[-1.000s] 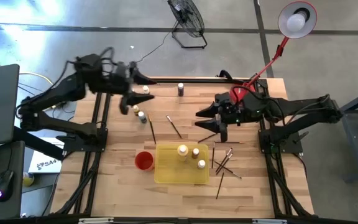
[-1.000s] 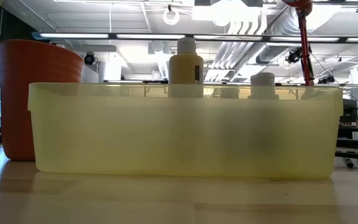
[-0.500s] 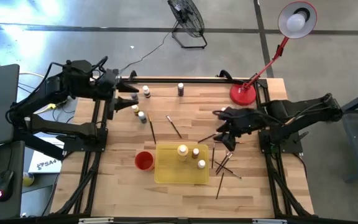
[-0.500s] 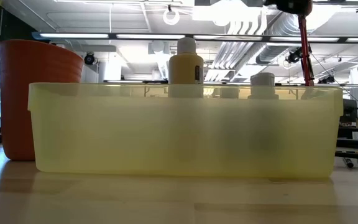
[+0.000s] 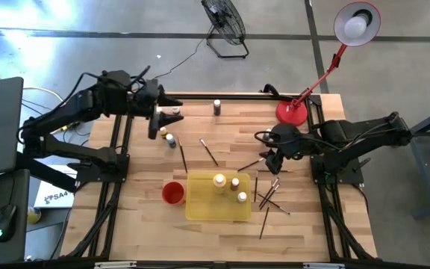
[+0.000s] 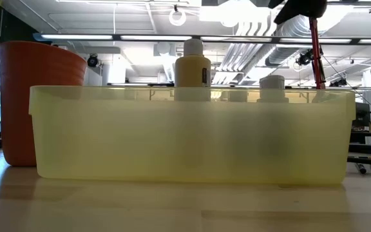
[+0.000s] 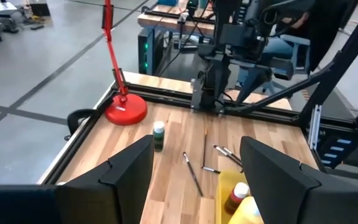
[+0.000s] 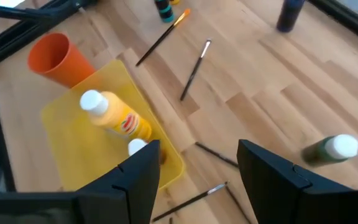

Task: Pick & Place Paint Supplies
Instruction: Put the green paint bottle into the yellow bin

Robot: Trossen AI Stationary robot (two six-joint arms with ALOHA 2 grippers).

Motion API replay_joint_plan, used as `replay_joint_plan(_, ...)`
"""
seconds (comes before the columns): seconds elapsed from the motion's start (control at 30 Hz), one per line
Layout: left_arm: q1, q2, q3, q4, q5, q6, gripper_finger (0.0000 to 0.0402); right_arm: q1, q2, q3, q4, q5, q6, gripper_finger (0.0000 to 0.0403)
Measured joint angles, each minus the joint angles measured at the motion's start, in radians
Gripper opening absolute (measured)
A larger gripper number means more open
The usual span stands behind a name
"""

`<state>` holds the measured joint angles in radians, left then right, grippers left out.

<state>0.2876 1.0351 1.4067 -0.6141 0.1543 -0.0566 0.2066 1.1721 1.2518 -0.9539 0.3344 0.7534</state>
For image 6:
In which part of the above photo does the white hanging ring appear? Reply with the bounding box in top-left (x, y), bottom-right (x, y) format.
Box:
top-left (168, 8), bottom-right (187, 27)

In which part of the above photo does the red desk lamp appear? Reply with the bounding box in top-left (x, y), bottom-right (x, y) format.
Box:
top-left (267, 0), bottom-right (334, 104)

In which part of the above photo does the black hanging ceiling device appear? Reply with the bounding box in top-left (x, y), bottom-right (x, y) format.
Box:
top-left (295, 48), bottom-right (324, 67)

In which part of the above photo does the black monitor on stand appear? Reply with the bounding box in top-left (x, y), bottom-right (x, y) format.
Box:
top-left (354, 102), bottom-right (371, 129)

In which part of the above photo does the black and white paint bottle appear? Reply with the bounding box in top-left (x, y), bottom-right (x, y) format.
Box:
top-left (256, 75), bottom-right (290, 104)

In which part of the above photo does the black ceiling camera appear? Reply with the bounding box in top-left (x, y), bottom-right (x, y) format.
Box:
top-left (86, 53), bottom-right (99, 68)

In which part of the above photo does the large yellow paint bottle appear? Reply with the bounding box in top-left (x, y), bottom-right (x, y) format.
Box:
top-left (173, 38), bottom-right (213, 102)

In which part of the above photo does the long ceiling light strip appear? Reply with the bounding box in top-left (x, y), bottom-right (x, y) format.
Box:
top-left (33, 32), bottom-right (371, 46)

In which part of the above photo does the red plastic cup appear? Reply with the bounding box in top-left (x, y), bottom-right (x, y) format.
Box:
top-left (0, 41), bottom-right (88, 168)

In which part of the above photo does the silver ceiling air duct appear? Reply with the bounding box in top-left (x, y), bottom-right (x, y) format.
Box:
top-left (217, 12), bottom-right (338, 85)

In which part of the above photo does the yellow translucent plastic bin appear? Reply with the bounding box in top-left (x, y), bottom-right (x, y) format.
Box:
top-left (28, 85), bottom-right (357, 187)

